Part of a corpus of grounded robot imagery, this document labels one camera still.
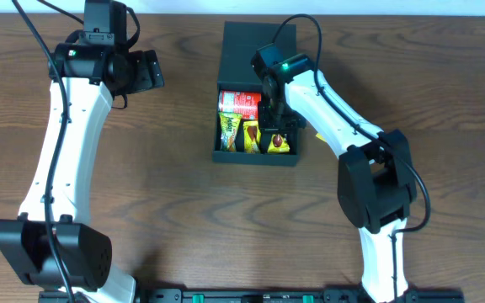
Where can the green yellow snack bar wrapper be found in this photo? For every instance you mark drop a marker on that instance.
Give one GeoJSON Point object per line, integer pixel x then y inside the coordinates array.
{"type": "Point", "coordinates": [229, 128]}

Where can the red snack can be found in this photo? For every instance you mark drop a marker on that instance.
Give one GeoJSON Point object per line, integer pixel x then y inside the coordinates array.
{"type": "Point", "coordinates": [243, 103]}

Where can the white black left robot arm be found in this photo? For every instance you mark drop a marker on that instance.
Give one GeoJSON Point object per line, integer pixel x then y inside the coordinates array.
{"type": "Point", "coordinates": [50, 243]}

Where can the black box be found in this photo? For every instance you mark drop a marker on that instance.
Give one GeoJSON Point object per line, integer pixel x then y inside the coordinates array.
{"type": "Point", "coordinates": [240, 42]}

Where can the yellow chocolate cake packet top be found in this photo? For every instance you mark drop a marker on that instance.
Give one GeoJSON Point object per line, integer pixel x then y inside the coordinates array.
{"type": "Point", "coordinates": [278, 144]}

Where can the yellow Apollo cake packet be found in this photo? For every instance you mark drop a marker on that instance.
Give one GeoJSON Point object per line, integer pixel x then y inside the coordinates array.
{"type": "Point", "coordinates": [252, 136]}

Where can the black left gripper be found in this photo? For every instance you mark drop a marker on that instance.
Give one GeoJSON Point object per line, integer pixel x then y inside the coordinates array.
{"type": "Point", "coordinates": [150, 70]}

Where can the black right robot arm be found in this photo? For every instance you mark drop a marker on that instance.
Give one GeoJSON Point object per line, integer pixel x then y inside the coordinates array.
{"type": "Point", "coordinates": [375, 188]}

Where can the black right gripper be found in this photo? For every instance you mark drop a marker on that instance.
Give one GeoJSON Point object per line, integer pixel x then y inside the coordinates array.
{"type": "Point", "coordinates": [279, 124]}

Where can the yellow Julies snack packet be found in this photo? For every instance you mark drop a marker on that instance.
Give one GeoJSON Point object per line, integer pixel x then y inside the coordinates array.
{"type": "Point", "coordinates": [320, 137]}

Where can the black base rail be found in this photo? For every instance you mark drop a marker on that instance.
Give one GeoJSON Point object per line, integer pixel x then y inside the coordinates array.
{"type": "Point", "coordinates": [334, 295]}

